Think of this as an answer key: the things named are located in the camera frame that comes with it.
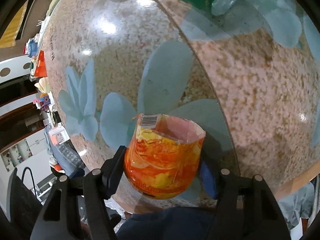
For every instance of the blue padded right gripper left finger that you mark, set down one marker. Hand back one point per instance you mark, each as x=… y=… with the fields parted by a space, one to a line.
x=99 y=185

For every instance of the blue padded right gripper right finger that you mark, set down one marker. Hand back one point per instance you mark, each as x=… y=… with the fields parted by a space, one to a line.
x=234 y=197

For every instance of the left hand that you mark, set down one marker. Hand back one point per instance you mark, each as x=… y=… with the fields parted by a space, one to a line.
x=85 y=231

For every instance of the orange plastic bag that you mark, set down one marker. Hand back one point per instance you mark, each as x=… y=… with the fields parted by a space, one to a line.
x=40 y=69

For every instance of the yellow cloth covered board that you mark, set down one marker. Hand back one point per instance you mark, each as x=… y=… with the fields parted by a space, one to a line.
x=11 y=33

